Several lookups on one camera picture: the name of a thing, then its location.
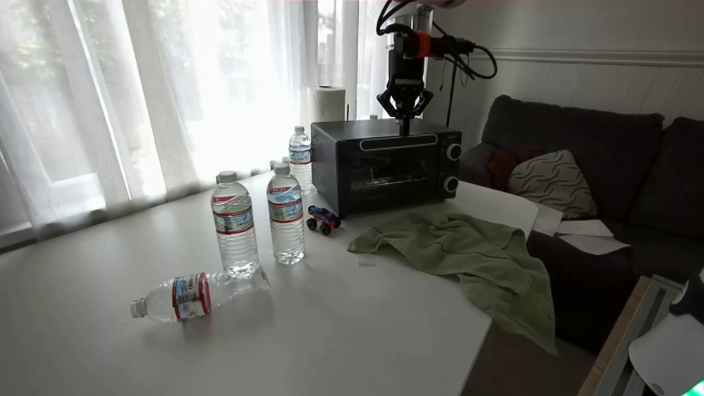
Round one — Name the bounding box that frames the black object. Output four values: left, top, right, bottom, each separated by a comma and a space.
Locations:
668, 266, 704, 326

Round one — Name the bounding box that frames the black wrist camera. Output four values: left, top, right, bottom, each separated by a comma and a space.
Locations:
431, 35, 476, 59

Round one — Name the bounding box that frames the white sheer curtain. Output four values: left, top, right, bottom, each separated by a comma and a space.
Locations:
0, 0, 392, 241

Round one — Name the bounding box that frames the white rounded object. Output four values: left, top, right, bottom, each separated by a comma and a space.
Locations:
627, 315, 704, 396

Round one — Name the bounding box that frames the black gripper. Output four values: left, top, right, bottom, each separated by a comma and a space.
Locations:
376, 50, 435, 139

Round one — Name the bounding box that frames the white paper sheet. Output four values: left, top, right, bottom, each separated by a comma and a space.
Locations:
555, 219, 634, 257
530, 202, 566, 237

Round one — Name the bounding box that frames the robot arm with orange ring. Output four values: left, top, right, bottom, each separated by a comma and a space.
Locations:
383, 0, 471, 57

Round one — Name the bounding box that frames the black toaster oven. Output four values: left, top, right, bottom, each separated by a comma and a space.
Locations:
310, 120, 467, 220

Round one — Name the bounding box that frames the oven door with silver handle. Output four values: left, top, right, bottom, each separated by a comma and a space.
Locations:
336, 131, 447, 219

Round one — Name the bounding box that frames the beige patterned pillow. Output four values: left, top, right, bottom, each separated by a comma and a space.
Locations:
505, 148, 600, 220

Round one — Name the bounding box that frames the light wooden frame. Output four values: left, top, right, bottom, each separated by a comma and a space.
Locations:
577, 272, 688, 396

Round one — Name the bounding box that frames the white paper towel roll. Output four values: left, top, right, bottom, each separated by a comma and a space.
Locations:
313, 83, 348, 126

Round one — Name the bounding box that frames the green striped towel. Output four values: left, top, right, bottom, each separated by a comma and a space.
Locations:
344, 211, 559, 356

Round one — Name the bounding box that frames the dark brown couch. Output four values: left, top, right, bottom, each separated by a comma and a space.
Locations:
459, 95, 704, 355

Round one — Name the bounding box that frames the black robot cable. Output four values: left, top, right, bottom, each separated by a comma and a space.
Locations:
373, 0, 501, 83

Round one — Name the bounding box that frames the dark red cushion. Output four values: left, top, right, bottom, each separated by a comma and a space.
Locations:
479, 143, 537, 193

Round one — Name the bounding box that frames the small purple toy car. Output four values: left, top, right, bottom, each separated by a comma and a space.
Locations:
304, 202, 343, 237

